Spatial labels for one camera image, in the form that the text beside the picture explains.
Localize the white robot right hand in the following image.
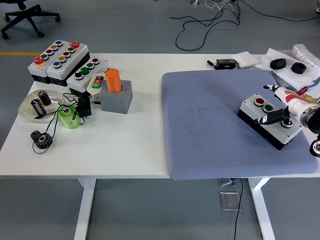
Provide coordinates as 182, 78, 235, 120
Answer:
252, 84, 313, 126

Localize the three-button control box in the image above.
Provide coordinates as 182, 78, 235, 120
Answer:
236, 93, 303, 151

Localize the five-button control box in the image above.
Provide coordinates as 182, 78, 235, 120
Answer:
44, 40, 91, 88
26, 39, 66, 85

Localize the brass valve fitting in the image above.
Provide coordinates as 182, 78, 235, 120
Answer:
299, 92, 320, 104

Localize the white foam sheet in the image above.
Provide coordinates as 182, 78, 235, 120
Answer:
254, 47, 320, 92

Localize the clear bubble wrap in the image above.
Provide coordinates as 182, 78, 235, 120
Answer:
291, 43, 320, 70

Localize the black device with green label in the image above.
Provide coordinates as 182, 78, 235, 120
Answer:
215, 58, 237, 71

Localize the grey-blue textured mat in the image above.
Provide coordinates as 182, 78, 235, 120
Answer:
161, 69, 320, 181

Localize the small metal floor plate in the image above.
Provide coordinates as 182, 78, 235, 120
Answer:
217, 177, 238, 187

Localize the white table leg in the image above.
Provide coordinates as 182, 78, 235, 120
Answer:
74, 178, 98, 240
247, 177, 276, 240

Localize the large metal floor plate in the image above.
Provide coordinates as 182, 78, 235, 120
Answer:
219, 191, 243, 212

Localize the grey block holder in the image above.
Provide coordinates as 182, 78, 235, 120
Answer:
99, 79, 133, 115

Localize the orange cylinder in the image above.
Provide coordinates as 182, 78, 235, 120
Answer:
104, 68, 123, 94

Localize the small black adapter box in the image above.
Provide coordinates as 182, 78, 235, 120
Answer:
76, 96, 93, 118

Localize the white box with black knob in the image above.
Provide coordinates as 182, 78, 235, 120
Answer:
66, 56, 111, 97

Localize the green plastic cylinder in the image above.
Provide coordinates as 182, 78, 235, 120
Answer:
57, 104, 82, 130

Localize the black capacitor cylinder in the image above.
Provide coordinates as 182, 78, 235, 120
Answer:
30, 99, 47, 116
37, 90, 52, 107

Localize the black metal gear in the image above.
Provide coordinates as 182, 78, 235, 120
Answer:
29, 130, 55, 150

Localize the silver metal dish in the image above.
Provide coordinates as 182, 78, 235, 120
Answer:
18, 89, 66, 123

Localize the black office chair base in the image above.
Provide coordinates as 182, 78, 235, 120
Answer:
0, 0, 61, 40

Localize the black rubber ring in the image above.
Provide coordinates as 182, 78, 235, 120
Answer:
290, 62, 307, 75
269, 58, 288, 70

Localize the white square switch plate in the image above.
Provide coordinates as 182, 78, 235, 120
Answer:
231, 51, 260, 69

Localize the curved black floor cable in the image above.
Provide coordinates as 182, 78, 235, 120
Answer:
239, 0, 320, 22

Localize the white floor cable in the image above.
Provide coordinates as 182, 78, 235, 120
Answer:
204, 0, 241, 12

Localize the long black floor cable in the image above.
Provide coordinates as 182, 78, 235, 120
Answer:
167, 0, 242, 51

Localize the black cable under table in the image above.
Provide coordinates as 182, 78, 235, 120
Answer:
229, 177, 245, 240

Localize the cream red-green switch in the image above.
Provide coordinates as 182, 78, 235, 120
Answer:
86, 72, 107, 105

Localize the thin black cord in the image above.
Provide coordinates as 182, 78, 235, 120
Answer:
31, 92, 87, 155

